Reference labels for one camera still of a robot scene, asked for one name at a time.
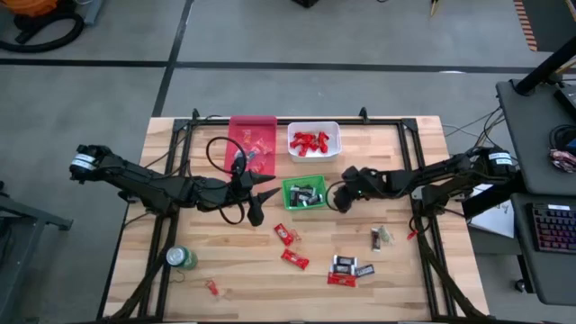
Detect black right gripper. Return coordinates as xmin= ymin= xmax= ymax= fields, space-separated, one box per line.
xmin=333 ymin=165 xmax=392 ymax=214

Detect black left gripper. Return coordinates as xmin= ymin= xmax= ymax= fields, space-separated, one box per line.
xmin=197 ymin=155 xmax=283 ymax=228

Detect green plastic basket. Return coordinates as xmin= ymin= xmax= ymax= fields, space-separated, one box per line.
xmin=281 ymin=174 xmax=329 ymax=212

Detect pink plastic tray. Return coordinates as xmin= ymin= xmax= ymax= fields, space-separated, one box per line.
xmin=223 ymin=114 xmax=278 ymax=176

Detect white plastic bin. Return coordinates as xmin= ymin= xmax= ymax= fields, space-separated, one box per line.
xmin=286 ymin=121 xmax=343 ymax=163

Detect green soda can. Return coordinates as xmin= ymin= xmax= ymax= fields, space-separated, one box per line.
xmin=165 ymin=245 xmax=199 ymax=271

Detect black desk crossbar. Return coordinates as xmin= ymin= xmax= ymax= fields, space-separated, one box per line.
xmin=461 ymin=179 xmax=526 ymax=221

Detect white paper sheet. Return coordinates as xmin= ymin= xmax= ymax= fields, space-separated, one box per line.
xmin=467 ymin=182 xmax=517 ymax=239

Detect grey desk top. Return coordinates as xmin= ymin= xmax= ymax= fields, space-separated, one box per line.
xmin=494 ymin=76 xmax=576 ymax=197

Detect black backlit keyboard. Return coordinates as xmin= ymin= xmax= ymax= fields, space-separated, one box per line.
xmin=529 ymin=202 xmax=576 ymax=256

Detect grey desk with keyboard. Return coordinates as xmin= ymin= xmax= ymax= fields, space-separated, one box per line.
xmin=510 ymin=192 xmax=576 ymax=308

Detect grey metal table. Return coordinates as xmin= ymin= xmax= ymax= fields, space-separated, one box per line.
xmin=0 ymin=179 xmax=74 ymax=323

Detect black mat with striped edge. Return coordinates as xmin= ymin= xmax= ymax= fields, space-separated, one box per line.
xmin=512 ymin=0 xmax=576 ymax=53

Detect orange shop vacuum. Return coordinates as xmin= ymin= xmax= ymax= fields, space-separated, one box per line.
xmin=12 ymin=0 xmax=59 ymax=18

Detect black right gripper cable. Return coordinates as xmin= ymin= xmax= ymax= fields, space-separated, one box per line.
xmin=324 ymin=178 xmax=350 ymax=213

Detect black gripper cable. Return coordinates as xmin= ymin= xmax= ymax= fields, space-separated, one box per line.
xmin=205 ymin=135 xmax=248 ymax=179
xmin=324 ymin=178 xmax=350 ymax=213

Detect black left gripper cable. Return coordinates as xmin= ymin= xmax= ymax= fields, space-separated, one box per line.
xmin=205 ymin=135 xmax=248 ymax=179

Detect black aluminium table frame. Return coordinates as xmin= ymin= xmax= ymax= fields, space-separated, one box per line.
xmin=137 ymin=106 xmax=456 ymax=323

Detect black diagonal frame strut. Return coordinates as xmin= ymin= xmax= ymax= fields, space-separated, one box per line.
xmin=103 ymin=211 xmax=181 ymax=323
xmin=411 ymin=211 xmax=490 ymax=323

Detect black floor cables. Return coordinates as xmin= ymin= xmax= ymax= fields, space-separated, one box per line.
xmin=443 ymin=106 xmax=508 ymax=152

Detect black coiled cable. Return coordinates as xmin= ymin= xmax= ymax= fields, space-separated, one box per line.
xmin=549 ymin=123 xmax=576 ymax=152

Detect black vacuum hose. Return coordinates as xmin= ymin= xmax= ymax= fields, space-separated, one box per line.
xmin=0 ymin=11 xmax=86 ymax=54

